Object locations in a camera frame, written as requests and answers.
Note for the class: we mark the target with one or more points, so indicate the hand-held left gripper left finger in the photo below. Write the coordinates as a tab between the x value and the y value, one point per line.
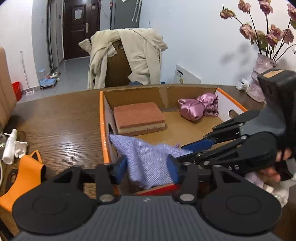
121	168

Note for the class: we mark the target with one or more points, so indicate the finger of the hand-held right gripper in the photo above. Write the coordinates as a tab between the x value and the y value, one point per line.
198	144
231	150

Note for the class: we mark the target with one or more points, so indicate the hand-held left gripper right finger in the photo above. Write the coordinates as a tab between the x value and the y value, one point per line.
172	168

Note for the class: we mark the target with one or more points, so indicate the purple knitted cloth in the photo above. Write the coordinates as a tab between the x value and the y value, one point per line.
143	155

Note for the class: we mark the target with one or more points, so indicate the red orange cardboard box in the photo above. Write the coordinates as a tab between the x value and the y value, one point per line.
171	120

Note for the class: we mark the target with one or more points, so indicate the person's right hand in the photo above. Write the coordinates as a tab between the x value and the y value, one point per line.
270	173

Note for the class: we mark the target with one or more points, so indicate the pink satin scrunchie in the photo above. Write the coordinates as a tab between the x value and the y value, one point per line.
196	107

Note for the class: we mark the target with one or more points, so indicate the pink glass vase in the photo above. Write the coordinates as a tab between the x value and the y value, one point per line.
261	76

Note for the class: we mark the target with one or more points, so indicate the small white bottle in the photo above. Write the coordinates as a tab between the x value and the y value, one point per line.
242	84

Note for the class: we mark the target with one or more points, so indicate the white flat board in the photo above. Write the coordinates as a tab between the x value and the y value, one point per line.
185	75

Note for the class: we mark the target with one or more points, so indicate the dried pink roses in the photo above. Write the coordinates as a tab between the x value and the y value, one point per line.
274	34

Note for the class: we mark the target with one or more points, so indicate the orange fabric cap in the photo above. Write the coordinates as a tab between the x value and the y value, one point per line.
27	176

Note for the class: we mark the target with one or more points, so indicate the brown wooden chair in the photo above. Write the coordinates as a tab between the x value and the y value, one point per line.
116	69

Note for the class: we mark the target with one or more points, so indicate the small white cloth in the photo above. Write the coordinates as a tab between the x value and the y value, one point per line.
21	148

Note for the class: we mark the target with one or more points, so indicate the beige coat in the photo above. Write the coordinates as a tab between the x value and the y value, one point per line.
138	53

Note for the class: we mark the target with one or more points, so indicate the white spray bottle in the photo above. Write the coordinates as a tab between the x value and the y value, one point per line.
10	148

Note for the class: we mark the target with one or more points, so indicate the red bucket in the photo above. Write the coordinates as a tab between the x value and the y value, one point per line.
16	91

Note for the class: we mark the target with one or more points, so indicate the white mop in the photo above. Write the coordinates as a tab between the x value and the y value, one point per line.
24	71

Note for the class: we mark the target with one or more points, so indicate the brown padded sofa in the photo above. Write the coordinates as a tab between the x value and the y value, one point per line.
5	92

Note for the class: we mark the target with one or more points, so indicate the dark brown door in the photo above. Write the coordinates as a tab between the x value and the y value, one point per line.
78	30

